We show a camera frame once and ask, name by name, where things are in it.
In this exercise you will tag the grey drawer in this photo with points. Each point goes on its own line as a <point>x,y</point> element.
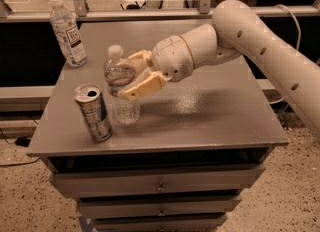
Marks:
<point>156,181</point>
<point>159,207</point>
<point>161,224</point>

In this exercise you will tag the top grey drawer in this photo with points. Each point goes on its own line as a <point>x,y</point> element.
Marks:
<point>156,181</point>

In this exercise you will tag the grey metal railing frame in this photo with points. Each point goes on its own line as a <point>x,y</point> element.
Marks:
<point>133,12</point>

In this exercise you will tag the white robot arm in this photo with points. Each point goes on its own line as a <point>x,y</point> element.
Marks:
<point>235,30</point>

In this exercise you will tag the middle grey drawer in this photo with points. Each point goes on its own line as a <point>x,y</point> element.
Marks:
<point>159,207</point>

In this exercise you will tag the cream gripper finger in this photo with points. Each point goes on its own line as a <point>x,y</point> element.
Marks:
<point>133,88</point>
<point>138,62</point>

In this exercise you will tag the grey drawer cabinet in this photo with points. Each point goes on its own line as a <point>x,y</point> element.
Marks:
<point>217,117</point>

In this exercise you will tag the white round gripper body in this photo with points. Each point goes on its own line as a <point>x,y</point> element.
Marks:
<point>170,58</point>

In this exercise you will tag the bottom grey drawer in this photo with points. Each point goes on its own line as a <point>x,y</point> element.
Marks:
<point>161,224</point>

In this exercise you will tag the white labelled tea bottle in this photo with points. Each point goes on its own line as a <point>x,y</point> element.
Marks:
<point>65,28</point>

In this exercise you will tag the opened redbull can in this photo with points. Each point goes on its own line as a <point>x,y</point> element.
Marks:
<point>91,103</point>

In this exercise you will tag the clear plastic water bottle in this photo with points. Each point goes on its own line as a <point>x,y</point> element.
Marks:
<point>118,73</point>

